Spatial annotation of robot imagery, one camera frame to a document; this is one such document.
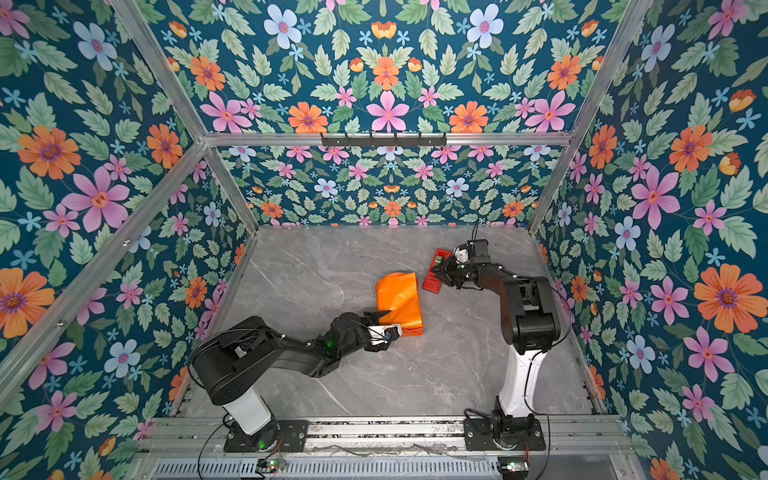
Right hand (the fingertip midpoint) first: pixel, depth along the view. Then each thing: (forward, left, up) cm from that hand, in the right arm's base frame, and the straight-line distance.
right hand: (434, 268), depth 99 cm
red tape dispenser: (-4, +1, -3) cm, 5 cm away
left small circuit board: (-53, +42, -7) cm, 68 cm away
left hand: (-17, +13, +1) cm, 22 cm away
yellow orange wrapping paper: (-9, +12, -1) cm, 15 cm away
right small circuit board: (-54, -16, -8) cm, 57 cm away
